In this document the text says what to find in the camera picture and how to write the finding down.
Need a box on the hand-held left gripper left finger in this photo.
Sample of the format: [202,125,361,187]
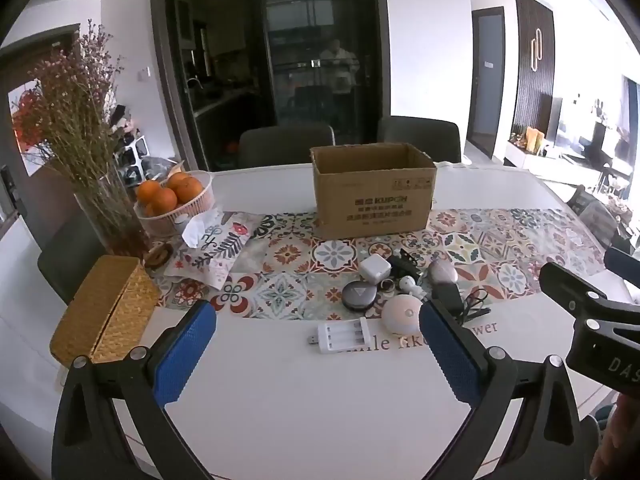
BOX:
[51,301,218,480]

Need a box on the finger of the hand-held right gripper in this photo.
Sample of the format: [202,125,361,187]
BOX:
[603,246,640,281]
[538,261,640,322]

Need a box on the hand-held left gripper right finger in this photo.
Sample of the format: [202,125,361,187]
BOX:
[419,300,601,480]

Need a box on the white astronaut figure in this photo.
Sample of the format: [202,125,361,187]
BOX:
[397,276,426,299]

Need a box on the silver egg-shaped case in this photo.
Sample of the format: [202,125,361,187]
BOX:
[428,258,460,286]

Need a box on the brown cardboard box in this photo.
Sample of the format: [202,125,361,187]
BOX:
[310,142,438,241]

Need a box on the person's right hand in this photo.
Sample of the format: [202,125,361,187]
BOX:
[590,392,640,480]

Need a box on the dark grey dining chair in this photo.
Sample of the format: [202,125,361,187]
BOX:
[377,116,462,163]
[37,210,108,306]
[238,125,336,169]
[567,185,619,249]

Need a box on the pink round device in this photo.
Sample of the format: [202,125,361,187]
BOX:
[381,294,432,339]

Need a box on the patterned tile-print table runner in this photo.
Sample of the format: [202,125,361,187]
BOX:
[150,207,608,321]

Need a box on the woven straw box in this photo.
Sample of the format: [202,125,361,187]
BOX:
[49,255,162,366]

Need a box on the round wooden coaster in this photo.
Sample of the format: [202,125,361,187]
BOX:
[144,242,174,269]

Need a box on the black clip holder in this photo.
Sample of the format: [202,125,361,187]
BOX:
[387,250,426,279]

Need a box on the black round device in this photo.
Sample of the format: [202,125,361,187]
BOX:
[342,280,385,316]

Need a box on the floral fabric tissue pouch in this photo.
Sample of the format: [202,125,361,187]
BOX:
[162,209,267,291]

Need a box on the white battery charger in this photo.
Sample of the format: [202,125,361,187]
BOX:
[306,321,372,356]

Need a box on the white cube charger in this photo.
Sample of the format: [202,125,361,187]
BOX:
[359,255,393,281]

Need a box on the white printed table cover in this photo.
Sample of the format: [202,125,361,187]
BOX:
[0,162,640,480]

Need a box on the white low cabinet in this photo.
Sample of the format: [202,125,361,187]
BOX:
[504,140,601,192]

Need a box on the white slatted fruit basket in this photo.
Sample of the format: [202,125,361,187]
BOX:
[132,170,215,239]

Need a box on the glass vase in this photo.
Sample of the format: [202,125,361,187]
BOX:
[74,172,151,257]

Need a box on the cluttered white shelf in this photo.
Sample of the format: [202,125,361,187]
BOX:
[111,105,151,173]

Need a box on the grey interior door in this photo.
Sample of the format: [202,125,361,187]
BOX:
[472,7,506,159]

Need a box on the dried pink flower bunch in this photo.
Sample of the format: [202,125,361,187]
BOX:
[12,20,126,188]

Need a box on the dark glass sliding door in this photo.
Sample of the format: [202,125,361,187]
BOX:
[150,0,391,172]

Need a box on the black power adapter with cable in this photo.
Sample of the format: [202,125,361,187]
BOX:
[431,282,493,322]

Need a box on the dark slatted wall panel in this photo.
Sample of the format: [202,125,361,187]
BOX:
[514,0,556,151]

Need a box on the red wall painting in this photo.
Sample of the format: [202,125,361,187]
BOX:
[9,84,51,177]

